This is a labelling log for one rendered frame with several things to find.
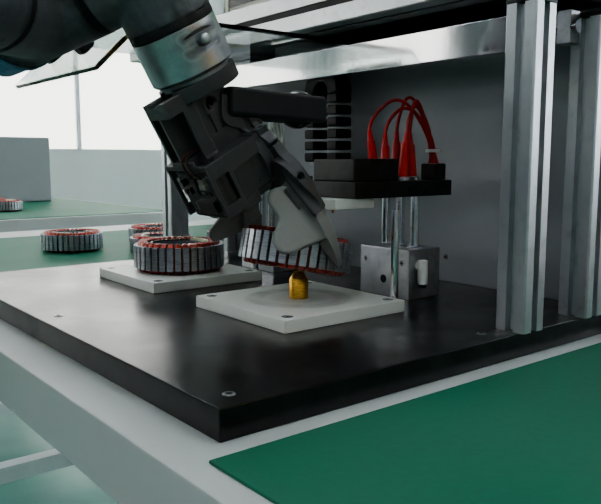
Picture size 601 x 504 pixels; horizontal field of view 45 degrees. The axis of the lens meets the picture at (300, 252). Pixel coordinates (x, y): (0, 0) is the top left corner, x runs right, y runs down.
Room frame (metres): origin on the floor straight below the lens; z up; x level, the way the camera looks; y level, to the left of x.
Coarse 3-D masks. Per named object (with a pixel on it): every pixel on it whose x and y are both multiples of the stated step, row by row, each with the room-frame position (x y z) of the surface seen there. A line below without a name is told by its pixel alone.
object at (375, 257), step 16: (368, 256) 0.81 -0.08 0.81; (384, 256) 0.79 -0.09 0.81; (400, 256) 0.77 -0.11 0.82; (416, 256) 0.76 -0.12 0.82; (432, 256) 0.78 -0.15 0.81; (368, 272) 0.80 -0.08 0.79; (384, 272) 0.79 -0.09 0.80; (400, 272) 0.77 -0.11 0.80; (416, 272) 0.76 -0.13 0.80; (432, 272) 0.78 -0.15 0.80; (368, 288) 0.80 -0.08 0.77; (384, 288) 0.78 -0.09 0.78; (400, 288) 0.77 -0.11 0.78; (416, 288) 0.77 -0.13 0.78; (432, 288) 0.78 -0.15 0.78
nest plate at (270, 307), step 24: (264, 288) 0.76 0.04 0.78; (288, 288) 0.76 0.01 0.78; (312, 288) 0.76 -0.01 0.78; (336, 288) 0.76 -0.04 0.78; (216, 312) 0.69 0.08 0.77; (240, 312) 0.66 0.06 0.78; (264, 312) 0.64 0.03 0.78; (288, 312) 0.64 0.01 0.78; (312, 312) 0.64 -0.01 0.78; (336, 312) 0.64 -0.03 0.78; (360, 312) 0.66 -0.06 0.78; (384, 312) 0.68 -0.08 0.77
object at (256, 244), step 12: (252, 228) 0.69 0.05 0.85; (264, 228) 0.67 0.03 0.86; (252, 240) 0.67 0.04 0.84; (264, 240) 0.66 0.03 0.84; (240, 252) 0.69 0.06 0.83; (252, 252) 0.67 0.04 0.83; (264, 252) 0.66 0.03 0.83; (276, 252) 0.66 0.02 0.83; (300, 252) 0.65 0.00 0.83; (312, 252) 0.66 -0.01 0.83; (348, 252) 0.69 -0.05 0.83; (264, 264) 0.67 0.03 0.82; (276, 264) 0.66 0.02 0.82; (288, 264) 0.66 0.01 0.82; (300, 264) 0.65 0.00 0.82; (312, 264) 0.66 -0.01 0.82; (324, 264) 0.66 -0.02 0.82; (348, 264) 0.69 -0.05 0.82
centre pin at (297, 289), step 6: (294, 276) 0.71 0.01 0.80; (300, 276) 0.70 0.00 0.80; (306, 276) 0.71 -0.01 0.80; (294, 282) 0.70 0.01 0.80; (300, 282) 0.70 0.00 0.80; (306, 282) 0.71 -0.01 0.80; (294, 288) 0.70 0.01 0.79; (300, 288) 0.70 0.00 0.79; (306, 288) 0.71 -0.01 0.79; (294, 294) 0.70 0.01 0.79; (300, 294) 0.70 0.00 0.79; (306, 294) 0.71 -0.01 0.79
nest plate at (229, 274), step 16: (112, 272) 0.88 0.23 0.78; (128, 272) 0.87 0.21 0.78; (144, 272) 0.87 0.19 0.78; (208, 272) 0.87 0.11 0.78; (224, 272) 0.87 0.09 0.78; (240, 272) 0.87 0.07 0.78; (256, 272) 0.88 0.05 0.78; (144, 288) 0.81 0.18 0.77; (160, 288) 0.80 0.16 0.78; (176, 288) 0.81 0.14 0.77; (192, 288) 0.83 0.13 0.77
